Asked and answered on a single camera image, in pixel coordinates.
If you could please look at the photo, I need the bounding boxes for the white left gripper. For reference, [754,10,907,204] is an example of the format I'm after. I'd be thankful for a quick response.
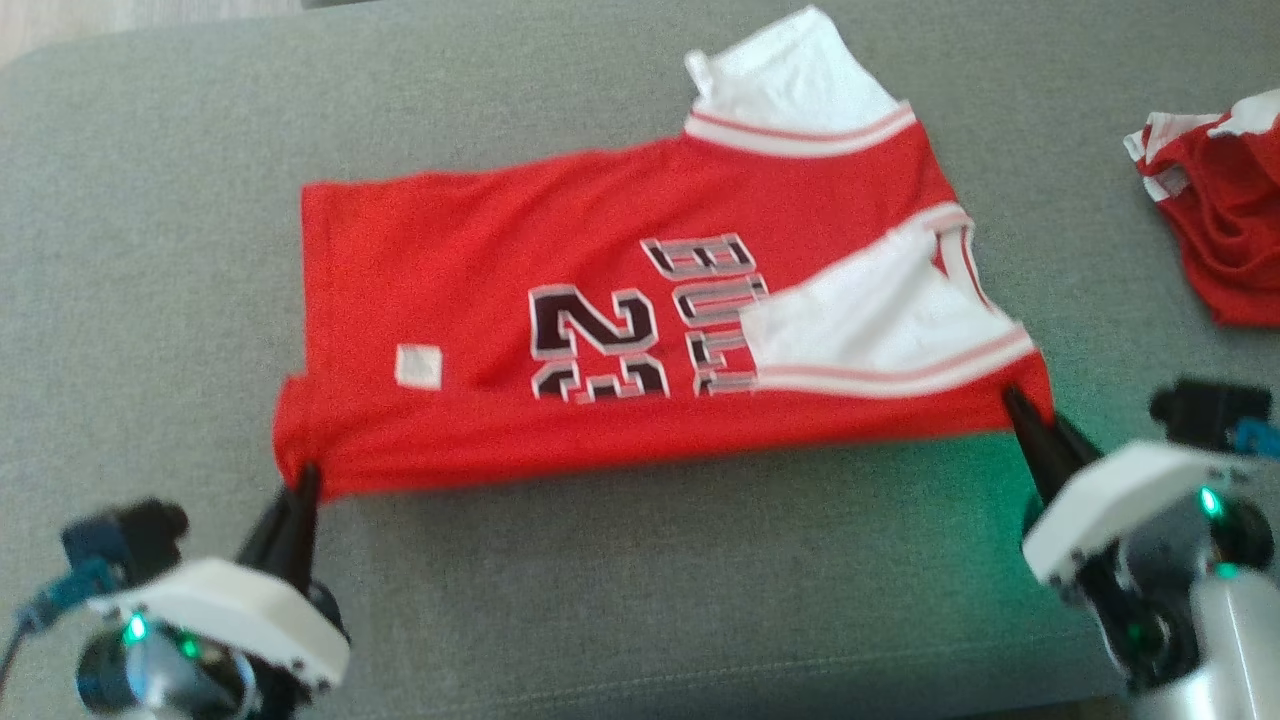
[85,463,351,701]

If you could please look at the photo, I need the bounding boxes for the blue left cable connector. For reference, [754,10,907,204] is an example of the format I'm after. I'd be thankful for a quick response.
[15,565,116,636]

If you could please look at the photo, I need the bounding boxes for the grey sofa seat cushion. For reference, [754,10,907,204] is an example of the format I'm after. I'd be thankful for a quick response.
[0,0,1280,720]

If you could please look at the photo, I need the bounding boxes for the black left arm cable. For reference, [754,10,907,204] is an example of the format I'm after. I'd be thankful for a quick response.
[0,620,31,701]

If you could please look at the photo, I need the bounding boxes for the red number 23 jersey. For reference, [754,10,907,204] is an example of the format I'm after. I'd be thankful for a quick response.
[272,5,1056,501]

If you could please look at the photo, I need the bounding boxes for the red white-trimmed shorts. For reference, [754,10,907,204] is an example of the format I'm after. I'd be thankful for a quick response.
[1123,88,1280,329]

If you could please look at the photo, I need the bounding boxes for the blue cable connector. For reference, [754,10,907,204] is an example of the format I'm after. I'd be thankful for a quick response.
[1235,420,1280,461]
[15,565,116,636]

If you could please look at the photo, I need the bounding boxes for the blue right cable connector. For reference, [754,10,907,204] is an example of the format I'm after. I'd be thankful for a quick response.
[1235,420,1280,461]

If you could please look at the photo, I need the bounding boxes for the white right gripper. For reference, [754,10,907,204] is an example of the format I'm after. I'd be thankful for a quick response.
[1003,385,1251,691]

